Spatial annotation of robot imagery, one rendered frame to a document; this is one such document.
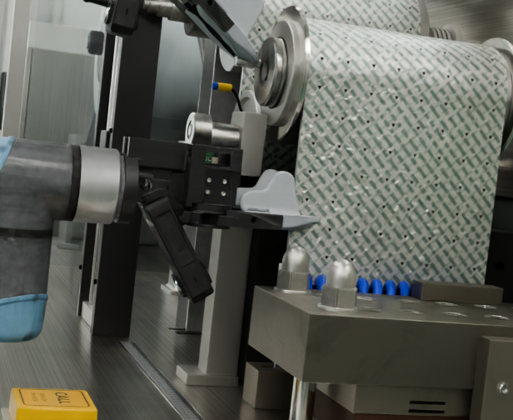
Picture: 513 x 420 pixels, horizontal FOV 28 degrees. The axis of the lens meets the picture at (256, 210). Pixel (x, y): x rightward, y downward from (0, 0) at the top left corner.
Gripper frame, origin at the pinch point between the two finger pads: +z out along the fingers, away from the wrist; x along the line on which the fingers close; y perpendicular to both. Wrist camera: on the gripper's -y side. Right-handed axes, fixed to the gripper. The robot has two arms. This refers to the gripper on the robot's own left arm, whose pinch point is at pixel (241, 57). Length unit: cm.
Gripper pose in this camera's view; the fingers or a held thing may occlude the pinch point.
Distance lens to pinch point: 115.5
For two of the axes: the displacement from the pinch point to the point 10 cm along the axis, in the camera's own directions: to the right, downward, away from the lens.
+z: 6.6, 7.0, 2.7
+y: 6.9, -7.1, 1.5
